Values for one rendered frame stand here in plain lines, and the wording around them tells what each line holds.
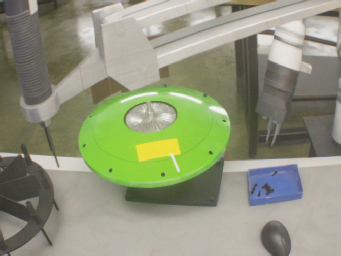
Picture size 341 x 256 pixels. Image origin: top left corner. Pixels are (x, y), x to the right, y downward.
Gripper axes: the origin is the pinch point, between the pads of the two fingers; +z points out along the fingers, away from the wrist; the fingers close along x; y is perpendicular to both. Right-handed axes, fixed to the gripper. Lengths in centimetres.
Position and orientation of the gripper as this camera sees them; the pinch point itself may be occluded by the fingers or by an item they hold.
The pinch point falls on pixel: (269, 144)
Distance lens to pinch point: 93.2
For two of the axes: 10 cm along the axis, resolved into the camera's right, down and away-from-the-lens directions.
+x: 7.4, 3.4, -5.7
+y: -6.3, 0.8, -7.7
